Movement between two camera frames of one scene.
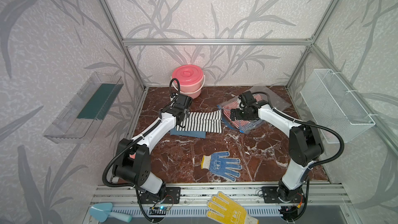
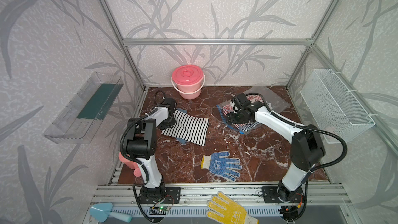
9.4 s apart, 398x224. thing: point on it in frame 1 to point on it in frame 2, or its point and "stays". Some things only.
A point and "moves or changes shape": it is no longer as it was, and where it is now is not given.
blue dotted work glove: x=223 y=167 stays
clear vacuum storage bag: x=266 y=95 stays
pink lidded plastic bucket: x=188 y=79 stays
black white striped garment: x=207 y=121 moves or changes shape
